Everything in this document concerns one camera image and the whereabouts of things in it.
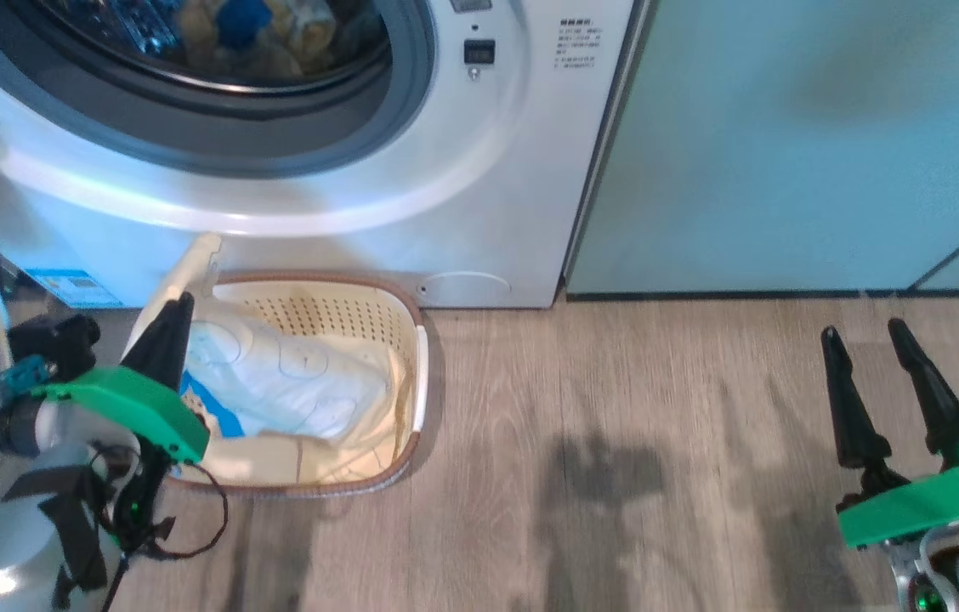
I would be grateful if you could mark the blue energy label sticker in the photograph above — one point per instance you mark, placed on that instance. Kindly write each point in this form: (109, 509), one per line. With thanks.
(71, 289)

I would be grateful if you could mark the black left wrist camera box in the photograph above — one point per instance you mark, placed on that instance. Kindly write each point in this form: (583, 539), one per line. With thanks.
(54, 340)

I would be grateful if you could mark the pale yellow bear print cloth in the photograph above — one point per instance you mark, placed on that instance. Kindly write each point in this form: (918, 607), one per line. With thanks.
(309, 38)

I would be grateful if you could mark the cream cloth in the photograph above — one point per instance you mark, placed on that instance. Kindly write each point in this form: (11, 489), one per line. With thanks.
(360, 459)

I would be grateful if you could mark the pale green cabinet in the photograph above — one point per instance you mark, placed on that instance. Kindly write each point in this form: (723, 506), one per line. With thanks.
(785, 170)

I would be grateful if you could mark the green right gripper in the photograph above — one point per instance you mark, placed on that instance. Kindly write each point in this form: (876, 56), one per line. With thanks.
(922, 506)

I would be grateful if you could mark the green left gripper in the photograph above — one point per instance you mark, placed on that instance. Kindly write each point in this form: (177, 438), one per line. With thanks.
(139, 399)

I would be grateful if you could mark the cream laundry basket brown rim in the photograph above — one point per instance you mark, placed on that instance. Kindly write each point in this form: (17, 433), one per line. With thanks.
(335, 314)

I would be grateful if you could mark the blue garment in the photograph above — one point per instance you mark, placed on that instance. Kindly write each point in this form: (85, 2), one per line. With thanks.
(243, 21)

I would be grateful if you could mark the white front-load washing machine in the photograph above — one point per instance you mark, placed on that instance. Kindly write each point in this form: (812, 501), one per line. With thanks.
(488, 212)

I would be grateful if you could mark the round white filter cover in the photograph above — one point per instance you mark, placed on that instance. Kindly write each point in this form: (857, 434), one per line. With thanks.
(464, 289)

